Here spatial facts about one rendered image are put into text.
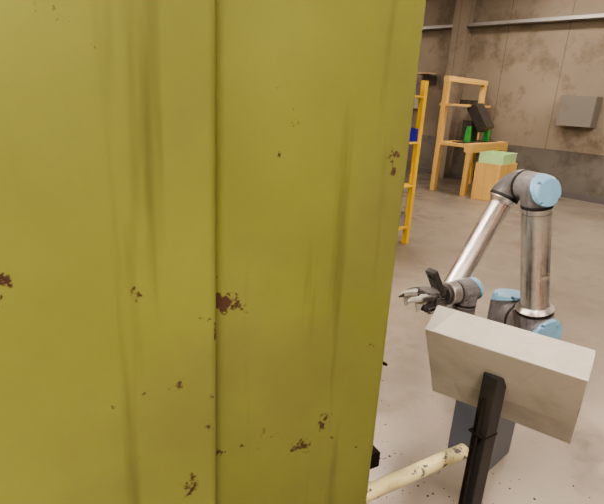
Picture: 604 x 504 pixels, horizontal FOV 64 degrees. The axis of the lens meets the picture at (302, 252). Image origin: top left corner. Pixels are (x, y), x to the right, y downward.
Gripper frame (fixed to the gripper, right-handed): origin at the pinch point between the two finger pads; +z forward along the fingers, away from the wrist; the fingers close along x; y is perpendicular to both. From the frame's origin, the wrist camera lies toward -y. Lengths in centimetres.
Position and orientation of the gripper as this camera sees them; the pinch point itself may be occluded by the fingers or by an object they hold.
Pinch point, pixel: (406, 296)
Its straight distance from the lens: 178.2
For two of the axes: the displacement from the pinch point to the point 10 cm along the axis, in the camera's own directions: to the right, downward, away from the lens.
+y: -0.5, 9.5, 3.1
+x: -4.9, -2.9, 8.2
